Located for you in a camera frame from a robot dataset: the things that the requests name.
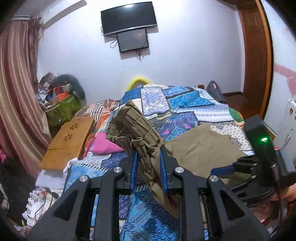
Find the striped orange bedsheet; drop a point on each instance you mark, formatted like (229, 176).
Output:
(101, 109)

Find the white device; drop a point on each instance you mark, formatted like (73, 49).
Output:
(286, 125)

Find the wooden lap table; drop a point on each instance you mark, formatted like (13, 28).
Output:
(67, 141)

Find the blue patchwork blanket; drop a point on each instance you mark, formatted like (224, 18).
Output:
(182, 106)

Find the person's right hand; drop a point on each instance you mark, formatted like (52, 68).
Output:
(288, 192)

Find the striped pink curtain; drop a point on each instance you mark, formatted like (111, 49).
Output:
(16, 92)

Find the white folded sheet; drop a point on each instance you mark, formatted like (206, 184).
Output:
(50, 179)

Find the wooden door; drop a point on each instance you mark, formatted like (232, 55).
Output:
(255, 58)

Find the dark grey bag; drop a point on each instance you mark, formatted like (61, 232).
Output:
(215, 91)

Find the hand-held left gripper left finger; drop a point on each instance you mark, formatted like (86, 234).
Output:
(134, 172)

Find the green orange plush toy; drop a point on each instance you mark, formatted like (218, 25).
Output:
(237, 117)

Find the grey cushion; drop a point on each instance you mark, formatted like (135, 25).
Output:
(71, 83)

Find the pile of clothes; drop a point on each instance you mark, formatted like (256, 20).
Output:
(49, 89)

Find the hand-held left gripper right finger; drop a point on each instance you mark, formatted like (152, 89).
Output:
(163, 173)

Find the green bag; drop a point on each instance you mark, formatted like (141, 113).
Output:
(61, 111)

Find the khaki pants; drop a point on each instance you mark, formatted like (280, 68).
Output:
(138, 126)

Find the pink cloth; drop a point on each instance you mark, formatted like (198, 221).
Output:
(104, 144)

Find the black wall television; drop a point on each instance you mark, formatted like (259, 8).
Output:
(129, 18)

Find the yellow fluffy item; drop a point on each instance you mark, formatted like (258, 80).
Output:
(137, 81)

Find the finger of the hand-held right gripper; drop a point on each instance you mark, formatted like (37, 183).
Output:
(231, 175)
(242, 165)

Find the small black wall monitor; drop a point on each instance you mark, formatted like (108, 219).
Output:
(133, 39)

